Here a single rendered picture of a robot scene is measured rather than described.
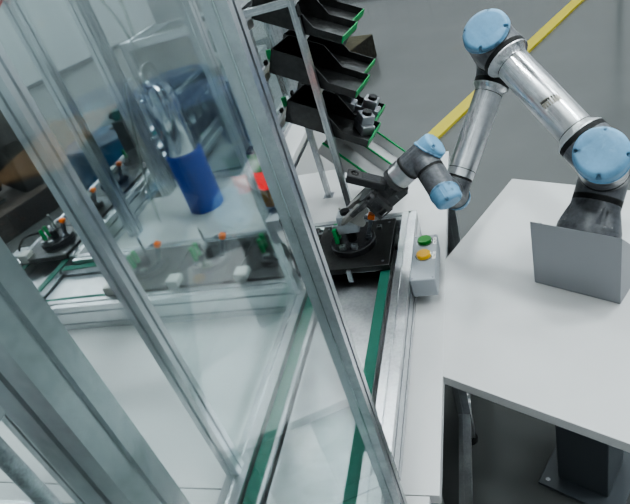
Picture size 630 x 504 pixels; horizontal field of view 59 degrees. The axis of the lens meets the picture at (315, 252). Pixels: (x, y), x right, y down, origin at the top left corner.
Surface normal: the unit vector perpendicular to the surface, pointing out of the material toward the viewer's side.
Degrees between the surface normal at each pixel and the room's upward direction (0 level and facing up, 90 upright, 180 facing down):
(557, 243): 90
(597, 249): 90
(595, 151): 53
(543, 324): 0
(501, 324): 0
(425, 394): 0
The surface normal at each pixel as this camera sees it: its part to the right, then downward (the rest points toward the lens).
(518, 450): -0.27, -0.80
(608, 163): -0.43, -0.02
